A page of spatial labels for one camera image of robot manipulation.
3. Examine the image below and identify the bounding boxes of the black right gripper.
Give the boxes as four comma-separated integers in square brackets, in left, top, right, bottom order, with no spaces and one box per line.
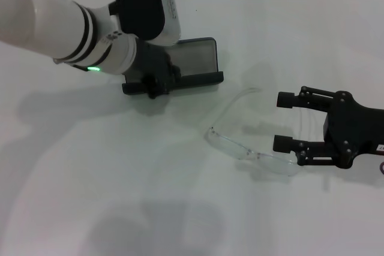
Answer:
[272,86,384,170]

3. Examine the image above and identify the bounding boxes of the black glasses case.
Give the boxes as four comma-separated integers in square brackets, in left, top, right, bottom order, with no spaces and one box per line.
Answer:
[122,37,225,97]

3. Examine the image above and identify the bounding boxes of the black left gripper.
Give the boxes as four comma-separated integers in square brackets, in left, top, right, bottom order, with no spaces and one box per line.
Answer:
[127,38,184,100]

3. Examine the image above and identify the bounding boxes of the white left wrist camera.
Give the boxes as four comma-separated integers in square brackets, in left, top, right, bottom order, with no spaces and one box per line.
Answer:
[111,0,182,44]

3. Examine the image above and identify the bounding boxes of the clear white glasses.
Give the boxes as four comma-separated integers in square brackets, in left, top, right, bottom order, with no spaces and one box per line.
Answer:
[205,87,317,178]

